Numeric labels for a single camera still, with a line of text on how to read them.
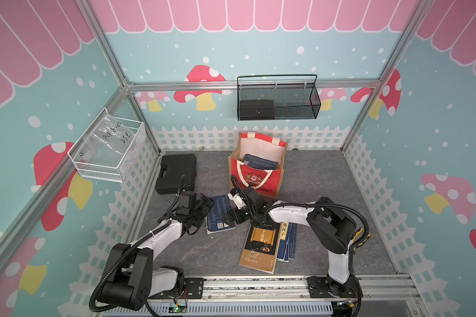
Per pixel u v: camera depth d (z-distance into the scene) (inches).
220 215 36.1
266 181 33.5
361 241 19.5
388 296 29.2
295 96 38.1
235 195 32.5
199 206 30.8
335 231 19.3
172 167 42.7
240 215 31.6
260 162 40.4
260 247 31.8
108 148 28.0
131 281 16.4
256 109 34.4
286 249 31.7
